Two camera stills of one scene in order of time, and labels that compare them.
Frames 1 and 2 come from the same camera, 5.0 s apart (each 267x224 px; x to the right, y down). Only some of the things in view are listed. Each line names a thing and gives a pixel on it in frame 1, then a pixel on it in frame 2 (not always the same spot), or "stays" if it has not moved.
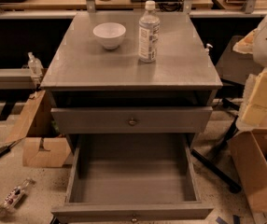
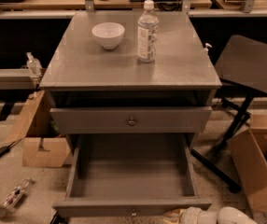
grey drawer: [137, 178] stays
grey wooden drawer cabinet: [100, 87] stays
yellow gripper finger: [262, 91] → [174, 216]
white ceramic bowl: [110, 35] stays
